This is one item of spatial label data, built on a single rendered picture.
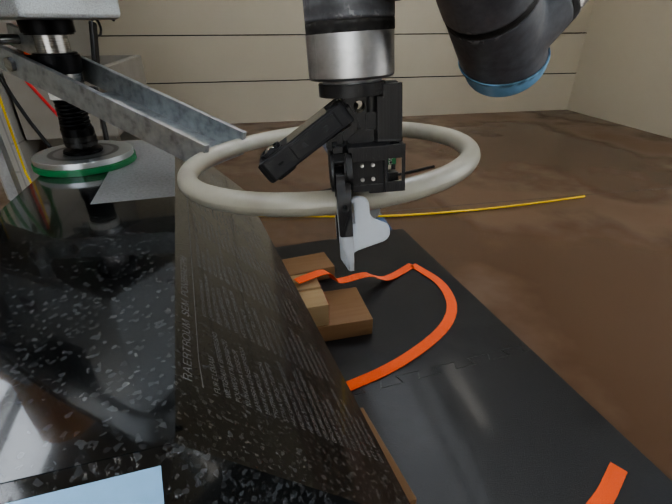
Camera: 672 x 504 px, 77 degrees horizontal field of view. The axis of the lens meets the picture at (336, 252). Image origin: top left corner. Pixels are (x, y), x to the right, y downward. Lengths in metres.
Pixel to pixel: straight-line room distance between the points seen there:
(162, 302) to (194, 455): 0.21
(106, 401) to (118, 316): 0.13
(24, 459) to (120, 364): 0.11
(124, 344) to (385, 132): 0.36
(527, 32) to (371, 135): 0.17
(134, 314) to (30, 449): 0.18
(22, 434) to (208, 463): 0.15
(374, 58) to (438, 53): 5.68
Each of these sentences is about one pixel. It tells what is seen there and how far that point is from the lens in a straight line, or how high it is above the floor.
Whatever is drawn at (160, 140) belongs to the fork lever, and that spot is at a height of 0.95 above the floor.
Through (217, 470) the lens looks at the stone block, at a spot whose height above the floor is 0.81.
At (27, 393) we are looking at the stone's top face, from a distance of 0.49.
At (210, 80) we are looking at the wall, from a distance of 5.63.
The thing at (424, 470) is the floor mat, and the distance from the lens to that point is 1.38.
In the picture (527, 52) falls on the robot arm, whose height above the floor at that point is 1.12.
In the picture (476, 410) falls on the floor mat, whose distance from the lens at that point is 1.56.
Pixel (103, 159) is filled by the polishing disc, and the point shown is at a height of 0.88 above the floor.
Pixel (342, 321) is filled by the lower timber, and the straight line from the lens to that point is 1.70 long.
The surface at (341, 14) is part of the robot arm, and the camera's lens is 0.43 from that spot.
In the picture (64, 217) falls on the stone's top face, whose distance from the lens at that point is 0.87.
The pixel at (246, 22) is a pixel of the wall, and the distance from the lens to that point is 5.58.
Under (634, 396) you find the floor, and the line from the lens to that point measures 1.86.
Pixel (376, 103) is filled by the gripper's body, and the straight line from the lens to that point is 0.47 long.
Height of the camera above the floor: 1.15
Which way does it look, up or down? 29 degrees down
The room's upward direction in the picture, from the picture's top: straight up
